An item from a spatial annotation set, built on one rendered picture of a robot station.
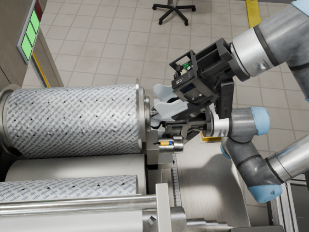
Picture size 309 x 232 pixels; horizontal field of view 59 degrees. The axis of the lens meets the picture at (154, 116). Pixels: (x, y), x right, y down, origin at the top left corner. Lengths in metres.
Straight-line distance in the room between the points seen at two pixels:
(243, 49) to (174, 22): 2.47
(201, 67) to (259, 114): 0.29
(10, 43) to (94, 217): 0.60
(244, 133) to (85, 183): 0.49
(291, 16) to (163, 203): 0.33
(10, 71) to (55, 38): 2.11
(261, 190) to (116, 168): 0.39
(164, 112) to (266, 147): 1.61
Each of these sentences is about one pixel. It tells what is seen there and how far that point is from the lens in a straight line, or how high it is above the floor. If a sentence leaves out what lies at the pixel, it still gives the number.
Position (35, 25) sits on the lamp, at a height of 1.18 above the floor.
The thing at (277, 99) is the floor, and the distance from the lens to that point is 2.40.
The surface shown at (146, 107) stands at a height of 1.29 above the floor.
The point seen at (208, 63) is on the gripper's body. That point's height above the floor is 1.37.
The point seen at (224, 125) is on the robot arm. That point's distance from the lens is 0.70.
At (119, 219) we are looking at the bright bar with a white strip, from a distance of 0.28.
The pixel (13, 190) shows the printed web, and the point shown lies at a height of 1.40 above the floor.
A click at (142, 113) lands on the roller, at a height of 1.30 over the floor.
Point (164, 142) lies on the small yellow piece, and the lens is 0.54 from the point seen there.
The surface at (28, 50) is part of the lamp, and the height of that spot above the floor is 1.17.
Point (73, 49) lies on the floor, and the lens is 2.71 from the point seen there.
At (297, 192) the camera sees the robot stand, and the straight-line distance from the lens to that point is 1.78.
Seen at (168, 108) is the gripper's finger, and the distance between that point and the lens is 0.53.
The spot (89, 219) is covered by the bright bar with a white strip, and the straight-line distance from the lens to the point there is 0.28.
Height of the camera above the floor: 1.71
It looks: 55 degrees down
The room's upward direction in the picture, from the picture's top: straight up
